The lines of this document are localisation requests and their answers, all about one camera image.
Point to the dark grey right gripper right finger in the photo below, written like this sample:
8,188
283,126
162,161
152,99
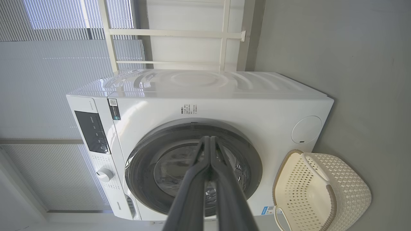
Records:
231,202

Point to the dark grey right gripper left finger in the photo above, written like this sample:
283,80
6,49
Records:
189,199

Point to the round black glass washer door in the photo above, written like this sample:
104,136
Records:
154,160

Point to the cream perforated laundry basket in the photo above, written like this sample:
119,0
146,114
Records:
305,192

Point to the white front-load washing machine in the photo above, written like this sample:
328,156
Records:
257,102

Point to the blue energy label sticker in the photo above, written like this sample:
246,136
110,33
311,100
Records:
269,210

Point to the white washer control knob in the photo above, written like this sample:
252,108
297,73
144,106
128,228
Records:
105,174

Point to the black QR code sticker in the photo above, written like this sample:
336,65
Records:
114,109

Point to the white metal railing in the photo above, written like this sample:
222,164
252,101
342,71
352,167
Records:
176,33

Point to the white window blinds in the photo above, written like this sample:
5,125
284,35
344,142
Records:
48,96

